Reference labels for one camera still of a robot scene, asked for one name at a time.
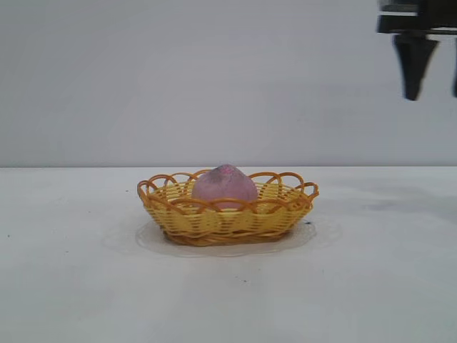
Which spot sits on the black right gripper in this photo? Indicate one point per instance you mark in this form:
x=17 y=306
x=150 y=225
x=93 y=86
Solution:
x=414 y=18

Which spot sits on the pink peach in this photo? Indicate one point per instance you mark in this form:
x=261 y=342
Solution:
x=225 y=189

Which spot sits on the yellow woven wicker basket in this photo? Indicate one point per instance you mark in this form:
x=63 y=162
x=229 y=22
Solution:
x=228 y=218

